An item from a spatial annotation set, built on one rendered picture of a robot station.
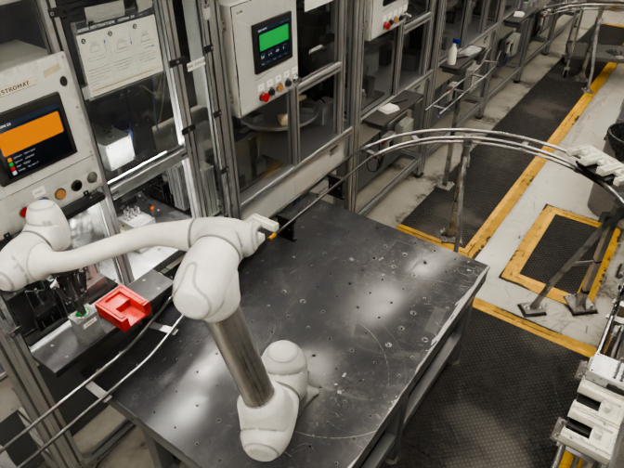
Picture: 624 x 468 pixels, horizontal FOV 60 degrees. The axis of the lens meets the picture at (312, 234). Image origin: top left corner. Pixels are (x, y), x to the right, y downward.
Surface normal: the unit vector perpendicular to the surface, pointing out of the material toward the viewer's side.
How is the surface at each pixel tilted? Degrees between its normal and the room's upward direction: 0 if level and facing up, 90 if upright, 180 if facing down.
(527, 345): 0
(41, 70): 90
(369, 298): 0
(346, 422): 0
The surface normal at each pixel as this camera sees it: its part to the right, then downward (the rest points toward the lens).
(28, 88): 0.81, 0.35
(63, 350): -0.01, -0.79
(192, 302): -0.22, 0.53
